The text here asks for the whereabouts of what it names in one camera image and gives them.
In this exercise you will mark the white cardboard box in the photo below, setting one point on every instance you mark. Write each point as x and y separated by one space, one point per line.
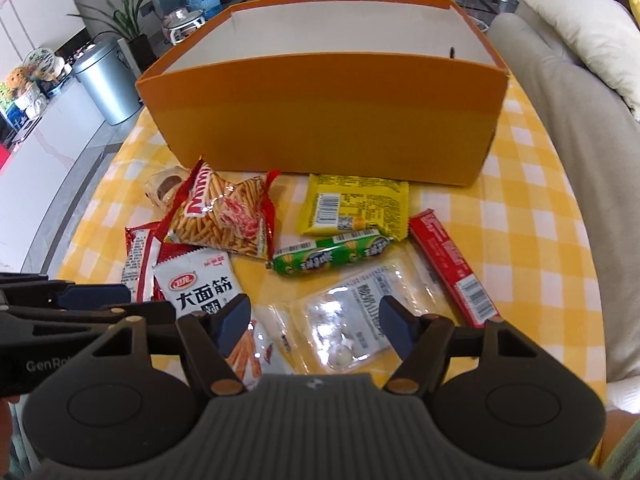
320 125

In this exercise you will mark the red stick snack bag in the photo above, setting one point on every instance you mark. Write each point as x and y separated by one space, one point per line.
220 210

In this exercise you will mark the white snack packet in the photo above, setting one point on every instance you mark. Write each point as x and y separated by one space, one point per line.
200 285

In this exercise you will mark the green sausage stick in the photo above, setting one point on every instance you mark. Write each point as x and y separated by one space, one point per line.
325 256

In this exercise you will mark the beige sofa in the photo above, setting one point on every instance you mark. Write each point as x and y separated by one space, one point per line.
560 110

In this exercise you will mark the person's leg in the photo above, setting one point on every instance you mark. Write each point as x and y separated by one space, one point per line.
622 432

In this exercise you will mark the decorative round plate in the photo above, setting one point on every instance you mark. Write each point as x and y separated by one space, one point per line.
40 60

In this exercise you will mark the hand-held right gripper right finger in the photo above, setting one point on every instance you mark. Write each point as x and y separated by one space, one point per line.
395 331

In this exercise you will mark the cream pillow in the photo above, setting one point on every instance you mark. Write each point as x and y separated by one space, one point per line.
590 40

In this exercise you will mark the yellow checked tablecloth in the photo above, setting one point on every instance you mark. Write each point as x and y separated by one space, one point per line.
525 200

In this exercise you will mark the clear plastic snack packet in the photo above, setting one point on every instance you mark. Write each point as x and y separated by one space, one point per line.
345 310

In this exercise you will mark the yellow snack packet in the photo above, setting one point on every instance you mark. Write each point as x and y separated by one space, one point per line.
350 200

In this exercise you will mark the small white stool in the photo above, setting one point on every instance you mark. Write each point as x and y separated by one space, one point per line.
182 22

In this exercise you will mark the white low cabinet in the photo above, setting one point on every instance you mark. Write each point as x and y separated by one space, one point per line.
50 150

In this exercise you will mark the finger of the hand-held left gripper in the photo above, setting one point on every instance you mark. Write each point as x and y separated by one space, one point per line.
95 294
60 317

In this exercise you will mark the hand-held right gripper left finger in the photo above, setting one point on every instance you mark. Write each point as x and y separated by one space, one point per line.
234 321

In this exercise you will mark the red snack bar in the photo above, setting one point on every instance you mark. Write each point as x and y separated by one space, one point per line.
450 265

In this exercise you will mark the round brown pastry packet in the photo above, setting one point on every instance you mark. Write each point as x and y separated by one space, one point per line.
165 185

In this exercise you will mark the stuffed toy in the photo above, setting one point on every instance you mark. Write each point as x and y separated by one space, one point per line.
17 81

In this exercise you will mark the silver trash can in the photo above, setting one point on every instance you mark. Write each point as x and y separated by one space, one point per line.
107 85

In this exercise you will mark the red foil snack packet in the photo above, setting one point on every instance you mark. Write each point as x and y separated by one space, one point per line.
137 260

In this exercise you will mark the long-leaf potted plant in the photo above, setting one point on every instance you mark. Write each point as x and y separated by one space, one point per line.
131 20

